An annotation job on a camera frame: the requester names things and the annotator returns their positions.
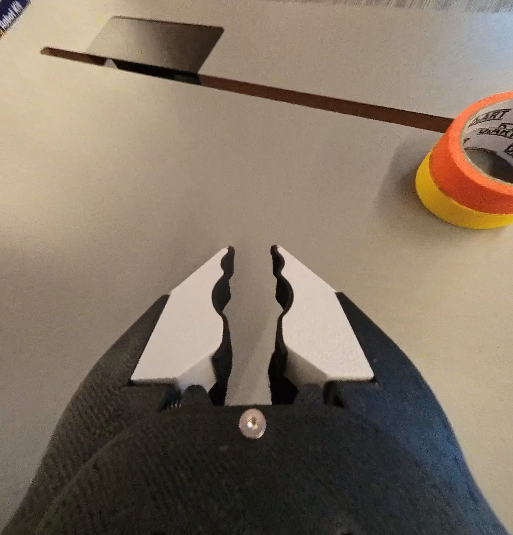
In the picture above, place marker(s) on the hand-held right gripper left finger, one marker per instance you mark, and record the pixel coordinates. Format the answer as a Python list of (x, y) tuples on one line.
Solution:
[(185, 334)]

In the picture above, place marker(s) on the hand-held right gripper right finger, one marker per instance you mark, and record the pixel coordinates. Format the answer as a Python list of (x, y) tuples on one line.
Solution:
[(323, 334)]

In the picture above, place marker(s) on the orange tape roll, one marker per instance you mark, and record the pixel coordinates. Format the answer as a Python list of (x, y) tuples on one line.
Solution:
[(457, 167)]

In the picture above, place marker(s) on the grey desk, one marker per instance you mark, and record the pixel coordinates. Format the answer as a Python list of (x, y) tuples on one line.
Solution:
[(240, 167)]

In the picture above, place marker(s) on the black desk slot cover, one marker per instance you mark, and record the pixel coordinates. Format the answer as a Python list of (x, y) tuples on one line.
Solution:
[(156, 46)]

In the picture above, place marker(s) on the yellow tape roll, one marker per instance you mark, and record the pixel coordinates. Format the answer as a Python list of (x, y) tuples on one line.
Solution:
[(457, 213)]

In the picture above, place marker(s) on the blue flat box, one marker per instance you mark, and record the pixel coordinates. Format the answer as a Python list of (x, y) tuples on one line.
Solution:
[(4, 21)]

